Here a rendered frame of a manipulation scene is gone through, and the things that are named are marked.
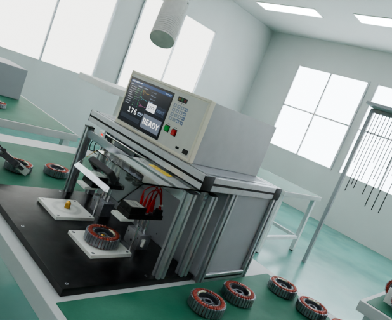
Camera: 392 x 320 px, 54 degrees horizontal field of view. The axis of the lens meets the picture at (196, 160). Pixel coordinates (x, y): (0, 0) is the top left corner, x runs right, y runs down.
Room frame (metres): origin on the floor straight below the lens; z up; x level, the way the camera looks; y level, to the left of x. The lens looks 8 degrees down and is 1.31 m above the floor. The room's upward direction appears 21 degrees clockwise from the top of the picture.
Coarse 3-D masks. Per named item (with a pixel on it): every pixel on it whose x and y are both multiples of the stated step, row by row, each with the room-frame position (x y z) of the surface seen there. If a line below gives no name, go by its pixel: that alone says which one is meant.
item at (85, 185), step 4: (84, 176) 1.38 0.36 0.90; (80, 180) 1.36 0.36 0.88; (84, 180) 1.37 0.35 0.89; (88, 180) 1.35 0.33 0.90; (80, 184) 1.34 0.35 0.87; (84, 184) 1.34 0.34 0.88; (88, 184) 1.35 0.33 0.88; (92, 184) 1.33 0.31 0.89; (84, 188) 1.32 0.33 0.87; (88, 188) 1.33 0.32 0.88; (92, 188) 1.34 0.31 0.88; (96, 188) 1.36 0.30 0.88; (104, 192) 1.44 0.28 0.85; (108, 196) 1.41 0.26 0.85; (108, 200) 1.41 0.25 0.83
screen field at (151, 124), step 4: (144, 116) 1.37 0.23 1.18; (148, 116) 1.35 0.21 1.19; (144, 120) 1.37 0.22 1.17; (148, 120) 1.35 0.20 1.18; (152, 120) 1.34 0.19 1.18; (156, 120) 1.32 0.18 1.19; (140, 124) 1.37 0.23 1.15; (144, 124) 1.36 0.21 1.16; (148, 124) 1.34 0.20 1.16; (152, 124) 1.33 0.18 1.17; (156, 124) 1.32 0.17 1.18; (160, 124) 1.31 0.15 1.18; (144, 128) 1.35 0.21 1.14; (148, 128) 1.34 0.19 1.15; (152, 128) 1.33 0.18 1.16; (156, 128) 1.31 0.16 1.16; (152, 132) 1.32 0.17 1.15; (156, 132) 1.31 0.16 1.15
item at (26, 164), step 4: (16, 160) 1.62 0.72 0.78; (20, 160) 1.63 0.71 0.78; (24, 160) 1.64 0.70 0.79; (4, 164) 1.56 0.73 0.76; (8, 164) 1.54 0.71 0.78; (24, 164) 1.62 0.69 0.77; (28, 164) 1.61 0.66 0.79; (8, 168) 1.54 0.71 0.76; (12, 168) 1.54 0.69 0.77; (28, 168) 1.58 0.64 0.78; (16, 172) 1.54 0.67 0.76
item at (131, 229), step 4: (128, 228) 1.27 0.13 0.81; (132, 228) 1.26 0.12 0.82; (136, 228) 1.28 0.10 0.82; (128, 232) 1.27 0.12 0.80; (132, 232) 1.26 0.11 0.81; (140, 232) 1.25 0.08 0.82; (124, 236) 1.27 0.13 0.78; (128, 236) 1.26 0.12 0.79; (132, 236) 1.25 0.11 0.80; (136, 236) 1.24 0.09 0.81; (140, 236) 1.23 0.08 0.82; (144, 236) 1.24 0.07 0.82; (148, 236) 1.25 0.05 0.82; (128, 240) 1.26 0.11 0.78; (136, 240) 1.23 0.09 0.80; (140, 240) 1.23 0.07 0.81; (148, 240) 1.26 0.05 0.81; (136, 244) 1.23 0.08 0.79; (144, 244) 1.25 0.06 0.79; (136, 248) 1.23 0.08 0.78; (140, 248) 1.24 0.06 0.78; (144, 248) 1.25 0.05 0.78
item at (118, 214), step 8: (128, 200) 1.23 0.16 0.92; (120, 208) 1.21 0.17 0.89; (128, 208) 1.18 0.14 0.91; (136, 208) 1.19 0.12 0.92; (144, 208) 1.21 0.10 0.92; (120, 216) 1.17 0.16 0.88; (128, 216) 1.17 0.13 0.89; (136, 216) 1.19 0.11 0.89; (144, 216) 1.22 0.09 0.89; (152, 216) 1.24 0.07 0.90; (160, 216) 1.27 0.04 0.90; (136, 224) 1.28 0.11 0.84; (144, 232) 1.25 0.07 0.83
